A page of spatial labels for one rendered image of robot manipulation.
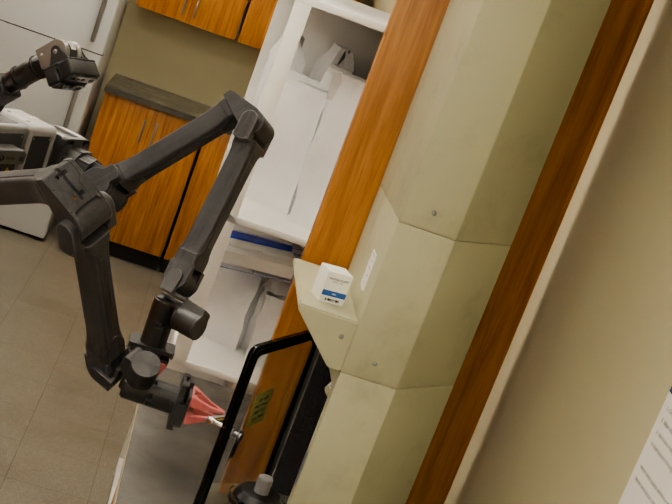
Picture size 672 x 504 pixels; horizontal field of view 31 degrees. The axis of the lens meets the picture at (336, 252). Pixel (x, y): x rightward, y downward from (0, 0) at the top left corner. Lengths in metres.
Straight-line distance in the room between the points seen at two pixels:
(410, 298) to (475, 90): 0.39
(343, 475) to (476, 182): 0.60
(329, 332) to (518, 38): 0.62
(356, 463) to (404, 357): 0.23
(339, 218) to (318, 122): 1.01
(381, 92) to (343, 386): 0.62
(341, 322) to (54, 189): 0.56
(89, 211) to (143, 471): 0.76
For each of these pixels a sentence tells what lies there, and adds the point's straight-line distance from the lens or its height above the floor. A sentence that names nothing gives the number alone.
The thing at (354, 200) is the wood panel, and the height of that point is 1.65.
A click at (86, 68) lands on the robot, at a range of 2.61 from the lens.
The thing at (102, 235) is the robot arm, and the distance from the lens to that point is 2.22.
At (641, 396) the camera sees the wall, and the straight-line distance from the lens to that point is 2.09.
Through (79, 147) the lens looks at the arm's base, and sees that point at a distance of 2.93.
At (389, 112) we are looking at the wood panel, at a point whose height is 1.85.
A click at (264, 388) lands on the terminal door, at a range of 2.42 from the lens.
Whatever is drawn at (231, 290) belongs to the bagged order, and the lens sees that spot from 3.66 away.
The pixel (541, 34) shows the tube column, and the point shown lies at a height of 2.10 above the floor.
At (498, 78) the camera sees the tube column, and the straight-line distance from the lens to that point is 2.17.
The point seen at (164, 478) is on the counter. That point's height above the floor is 0.94.
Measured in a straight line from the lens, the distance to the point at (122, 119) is 7.25.
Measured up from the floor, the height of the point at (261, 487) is 1.19.
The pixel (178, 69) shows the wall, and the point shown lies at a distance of 7.74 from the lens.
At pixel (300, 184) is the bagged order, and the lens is 3.51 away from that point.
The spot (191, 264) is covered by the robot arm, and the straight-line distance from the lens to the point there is 2.67.
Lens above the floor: 2.10
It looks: 13 degrees down
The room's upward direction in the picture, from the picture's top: 21 degrees clockwise
